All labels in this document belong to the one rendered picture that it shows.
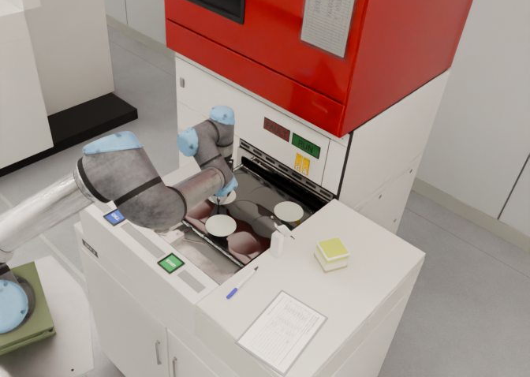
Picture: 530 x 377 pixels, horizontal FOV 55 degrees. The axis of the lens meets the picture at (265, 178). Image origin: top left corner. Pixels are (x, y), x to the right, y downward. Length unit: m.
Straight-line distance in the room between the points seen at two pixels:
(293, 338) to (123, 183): 0.57
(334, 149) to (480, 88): 1.52
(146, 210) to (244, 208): 0.67
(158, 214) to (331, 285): 0.56
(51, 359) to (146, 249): 0.37
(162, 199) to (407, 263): 0.79
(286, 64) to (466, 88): 1.65
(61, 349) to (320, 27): 1.11
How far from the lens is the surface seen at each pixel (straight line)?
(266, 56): 1.63
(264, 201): 1.78
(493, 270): 3.15
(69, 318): 1.59
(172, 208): 1.16
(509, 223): 3.32
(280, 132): 1.77
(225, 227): 1.67
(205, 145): 1.48
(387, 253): 1.59
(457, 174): 3.29
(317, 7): 1.46
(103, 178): 1.14
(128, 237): 1.57
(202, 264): 1.59
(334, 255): 1.45
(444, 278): 2.98
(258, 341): 1.32
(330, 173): 1.70
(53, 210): 1.21
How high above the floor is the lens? 2.07
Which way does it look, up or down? 39 degrees down
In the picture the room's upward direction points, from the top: 6 degrees clockwise
